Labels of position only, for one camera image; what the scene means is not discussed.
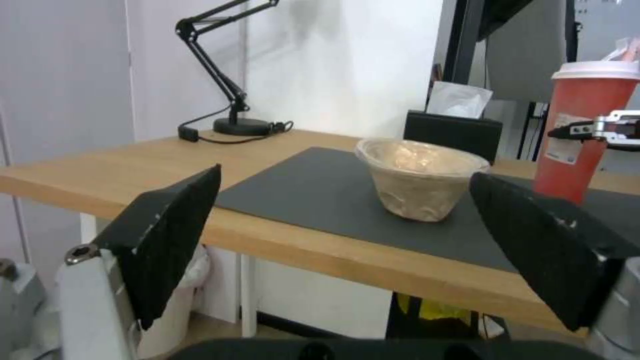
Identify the white tissue sheet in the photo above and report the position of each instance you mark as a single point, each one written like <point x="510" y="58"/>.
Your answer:
<point x="457" y="99"/>

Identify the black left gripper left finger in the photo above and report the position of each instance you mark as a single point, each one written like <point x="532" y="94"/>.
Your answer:
<point x="165" y="240"/>

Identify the black articulated desk lamp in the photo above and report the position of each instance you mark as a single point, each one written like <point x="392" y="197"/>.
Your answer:
<point x="235" y="125"/>

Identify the white table leg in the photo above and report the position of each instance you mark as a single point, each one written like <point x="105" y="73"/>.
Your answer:
<point x="248" y="296"/>

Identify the pink crumpled wrapper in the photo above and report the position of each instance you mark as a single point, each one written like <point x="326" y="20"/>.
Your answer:
<point x="625" y="50"/>

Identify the black desk mat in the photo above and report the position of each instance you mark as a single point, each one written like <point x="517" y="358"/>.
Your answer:
<point x="310" y="187"/>

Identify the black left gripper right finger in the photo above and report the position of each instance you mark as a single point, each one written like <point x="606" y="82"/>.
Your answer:
<point x="545" y="247"/>

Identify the white trash bin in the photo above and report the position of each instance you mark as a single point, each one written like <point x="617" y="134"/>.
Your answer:
<point x="185" y="300"/>

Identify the yellow bag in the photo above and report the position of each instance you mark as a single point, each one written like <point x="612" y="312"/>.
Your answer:
<point x="440" y="309"/>

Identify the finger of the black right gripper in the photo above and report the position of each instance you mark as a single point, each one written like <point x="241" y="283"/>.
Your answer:
<point x="600" y="129"/>

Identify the black board stand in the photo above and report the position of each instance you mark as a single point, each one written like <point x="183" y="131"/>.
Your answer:
<point x="500" y="22"/>

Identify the black tissue box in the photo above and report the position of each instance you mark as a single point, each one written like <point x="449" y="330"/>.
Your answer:
<point x="450" y="133"/>

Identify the red cup white lid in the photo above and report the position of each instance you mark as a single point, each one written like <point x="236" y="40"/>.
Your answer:
<point x="580" y="97"/>

